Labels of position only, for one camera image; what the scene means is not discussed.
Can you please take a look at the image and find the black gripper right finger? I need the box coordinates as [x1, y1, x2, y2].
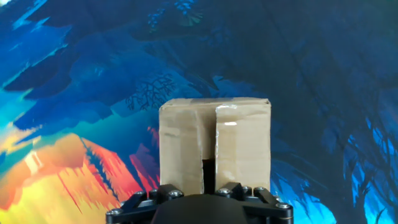
[215, 182, 294, 224]

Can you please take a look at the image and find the colourful landscape print cloth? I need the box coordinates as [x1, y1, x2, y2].
[0, 0, 398, 224]

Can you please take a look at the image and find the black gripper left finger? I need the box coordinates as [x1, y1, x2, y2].
[105, 184, 185, 224]

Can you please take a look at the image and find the small brown cardboard box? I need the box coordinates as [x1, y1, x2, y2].
[158, 97, 272, 196]

